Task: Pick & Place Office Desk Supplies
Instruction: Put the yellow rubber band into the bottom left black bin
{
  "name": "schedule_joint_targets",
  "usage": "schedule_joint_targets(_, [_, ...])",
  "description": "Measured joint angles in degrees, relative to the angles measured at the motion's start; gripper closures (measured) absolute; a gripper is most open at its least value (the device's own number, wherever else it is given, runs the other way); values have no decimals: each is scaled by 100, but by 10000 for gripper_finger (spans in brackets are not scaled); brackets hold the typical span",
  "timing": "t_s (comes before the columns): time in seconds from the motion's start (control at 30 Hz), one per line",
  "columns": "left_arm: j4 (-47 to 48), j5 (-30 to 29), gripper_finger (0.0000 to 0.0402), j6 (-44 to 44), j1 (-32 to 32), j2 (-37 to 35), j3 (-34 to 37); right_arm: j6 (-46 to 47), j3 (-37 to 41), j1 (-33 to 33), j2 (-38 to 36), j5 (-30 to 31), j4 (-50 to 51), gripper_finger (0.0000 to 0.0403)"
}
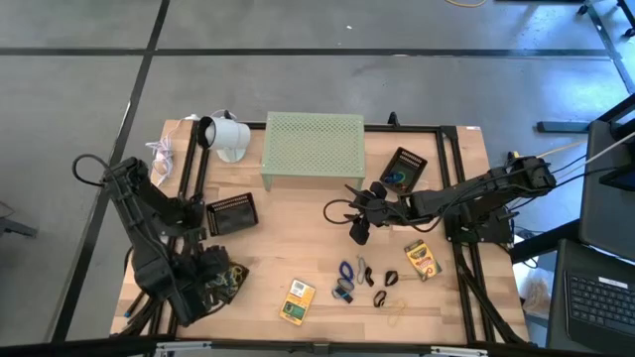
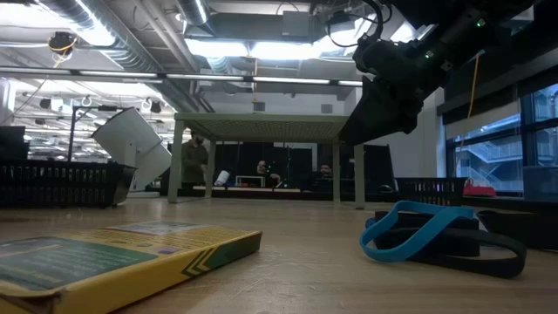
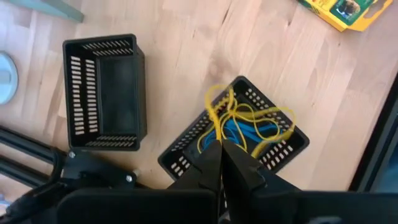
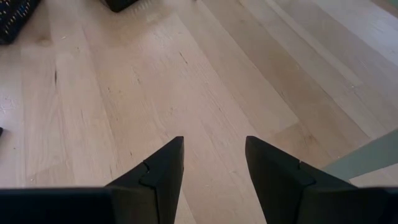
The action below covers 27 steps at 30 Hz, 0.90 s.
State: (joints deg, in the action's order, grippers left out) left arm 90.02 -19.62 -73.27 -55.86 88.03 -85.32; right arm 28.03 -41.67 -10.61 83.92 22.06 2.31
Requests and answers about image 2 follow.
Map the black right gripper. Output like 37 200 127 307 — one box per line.
339 37 450 147

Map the black plastic mesh basket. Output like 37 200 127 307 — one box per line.
0 160 137 208
395 176 468 207

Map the green perforated metal shelf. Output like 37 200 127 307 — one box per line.
167 112 366 209

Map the teal wide rubber band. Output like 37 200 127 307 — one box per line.
359 200 475 265

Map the yellow crayon box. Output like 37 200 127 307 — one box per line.
0 220 263 314

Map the black partition screen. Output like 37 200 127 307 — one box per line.
316 142 397 193
213 141 313 189

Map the person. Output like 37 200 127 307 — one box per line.
179 129 210 188
311 162 336 191
255 160 283 188

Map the long LED light bar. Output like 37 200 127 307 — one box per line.
0 65 365 92

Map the red storage box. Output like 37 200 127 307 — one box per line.
462 177 497 198

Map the black light stand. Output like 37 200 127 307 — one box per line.
67 104 132 163

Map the black monitor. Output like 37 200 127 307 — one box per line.
0 125 28 161

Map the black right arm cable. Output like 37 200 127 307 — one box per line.
325 0 385 49

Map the yellow hanging cable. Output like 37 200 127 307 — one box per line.
466 51 481 119

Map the black aluminium rig frame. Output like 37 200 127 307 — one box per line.
130 186 558 215

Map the white frame box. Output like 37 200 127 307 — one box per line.
235 174 266 188

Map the black yellow cable reel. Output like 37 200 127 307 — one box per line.
46 31 79 57

